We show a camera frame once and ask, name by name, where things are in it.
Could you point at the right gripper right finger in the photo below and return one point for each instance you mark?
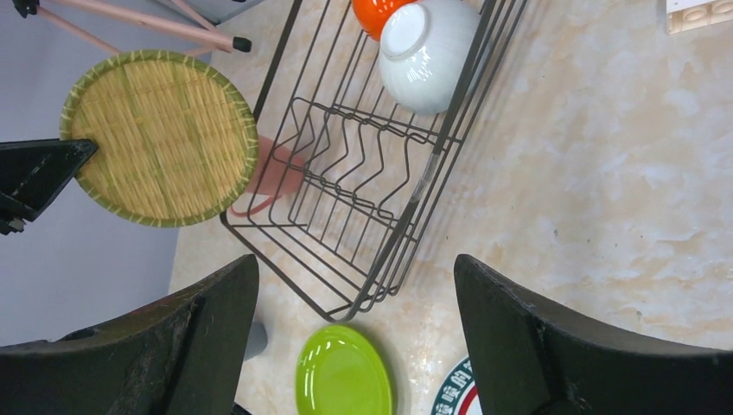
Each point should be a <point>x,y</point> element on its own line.
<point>533,355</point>

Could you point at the orange bowl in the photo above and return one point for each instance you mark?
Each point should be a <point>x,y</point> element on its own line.
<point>372,15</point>

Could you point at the white plate green red rim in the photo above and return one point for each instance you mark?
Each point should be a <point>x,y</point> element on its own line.
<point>458,394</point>

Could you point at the white ceramic bowl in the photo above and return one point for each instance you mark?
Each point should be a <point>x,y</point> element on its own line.
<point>422,50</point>

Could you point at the white cup pink handle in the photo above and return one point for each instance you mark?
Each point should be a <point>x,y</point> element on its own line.
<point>279,172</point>

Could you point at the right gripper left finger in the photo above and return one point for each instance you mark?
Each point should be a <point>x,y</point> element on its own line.
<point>181,354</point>

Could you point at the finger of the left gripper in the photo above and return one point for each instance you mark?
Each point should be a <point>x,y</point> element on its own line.
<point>33,173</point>

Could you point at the stack of coloured blocks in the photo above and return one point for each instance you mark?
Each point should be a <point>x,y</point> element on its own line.
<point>684,15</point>

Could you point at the pink tripod stand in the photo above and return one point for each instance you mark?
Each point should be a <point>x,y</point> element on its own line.
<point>203,32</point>

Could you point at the grey wire dish rack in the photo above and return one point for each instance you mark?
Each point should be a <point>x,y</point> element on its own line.
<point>368,172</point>

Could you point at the woven bamboo tray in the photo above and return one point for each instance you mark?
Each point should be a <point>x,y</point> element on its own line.
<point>177,142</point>

